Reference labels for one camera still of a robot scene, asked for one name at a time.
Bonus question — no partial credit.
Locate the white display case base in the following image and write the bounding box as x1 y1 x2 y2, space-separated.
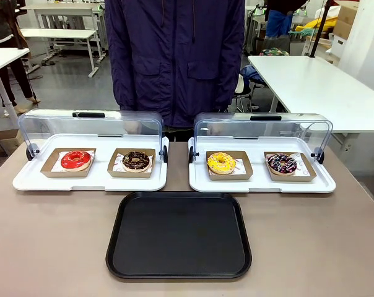
188 136 336 194
12 133 169 192

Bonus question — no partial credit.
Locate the white table with round leg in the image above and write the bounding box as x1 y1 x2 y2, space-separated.
0 48 30 119

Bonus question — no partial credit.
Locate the yellow cloth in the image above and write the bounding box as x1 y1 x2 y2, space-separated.
304 17 338 32

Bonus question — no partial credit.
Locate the chocolate glazed donut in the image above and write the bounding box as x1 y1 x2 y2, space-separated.
121 150 151 173

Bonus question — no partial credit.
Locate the white workbench table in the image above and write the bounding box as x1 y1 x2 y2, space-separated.
19 28 103 78

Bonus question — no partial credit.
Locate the background person in blue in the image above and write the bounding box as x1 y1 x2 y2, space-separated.
265 0 295 40

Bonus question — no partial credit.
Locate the purple sprinkled donut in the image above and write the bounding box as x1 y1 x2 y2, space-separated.
266 153 298 176

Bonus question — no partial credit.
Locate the green cloth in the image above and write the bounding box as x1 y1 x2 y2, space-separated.
287 26 312 35

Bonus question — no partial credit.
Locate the large white table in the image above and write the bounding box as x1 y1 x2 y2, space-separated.
247 54 374 134

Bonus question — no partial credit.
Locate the red glazed donut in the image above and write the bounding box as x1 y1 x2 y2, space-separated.
60 150 92 173

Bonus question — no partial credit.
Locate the brown cardboard box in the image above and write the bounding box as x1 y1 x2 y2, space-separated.
333 2 360 40

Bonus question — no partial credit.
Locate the background person in dark clothes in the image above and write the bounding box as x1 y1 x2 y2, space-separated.
0 0 41 105

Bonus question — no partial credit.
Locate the colourful patterned bag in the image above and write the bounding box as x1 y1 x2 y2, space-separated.
258 47 290 57

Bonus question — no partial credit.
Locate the black stand pole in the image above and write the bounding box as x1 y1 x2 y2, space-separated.
308 0 332 59

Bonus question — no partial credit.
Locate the white printed paper liner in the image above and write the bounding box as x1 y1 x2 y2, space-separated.
113 152 155 173
266 153 310 178
206 157 248 176
50 149 97 173

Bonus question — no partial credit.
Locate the yellow glazed donut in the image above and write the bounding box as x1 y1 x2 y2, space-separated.
206 152 237 174

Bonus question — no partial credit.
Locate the clear display case lid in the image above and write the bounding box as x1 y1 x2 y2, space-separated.
193 112 334 159
17 108 165 161

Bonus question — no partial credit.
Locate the person in navy jacket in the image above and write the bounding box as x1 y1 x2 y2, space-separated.
105 0 246 142

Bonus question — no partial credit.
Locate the white framed workbench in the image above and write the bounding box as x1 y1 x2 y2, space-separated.
28 2 109 58

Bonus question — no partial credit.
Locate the black plastic serving tray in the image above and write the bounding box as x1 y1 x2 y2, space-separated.
105 191 253 281

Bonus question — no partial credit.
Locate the white storage box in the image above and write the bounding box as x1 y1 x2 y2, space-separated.
325 33 349 66

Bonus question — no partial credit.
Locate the brown cardboard donut tray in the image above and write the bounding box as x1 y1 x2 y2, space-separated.
107 148 157 179
205 150 254 181
263 151 318 183
40 147 97 179

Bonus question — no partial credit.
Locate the blue cloth bundle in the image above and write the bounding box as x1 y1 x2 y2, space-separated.
240 65 269 91

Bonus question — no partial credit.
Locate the person's right hand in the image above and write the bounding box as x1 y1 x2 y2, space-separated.
124 121 142 134

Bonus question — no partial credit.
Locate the black lid handle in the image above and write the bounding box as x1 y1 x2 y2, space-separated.
72 111 106 118
250 114 282 121

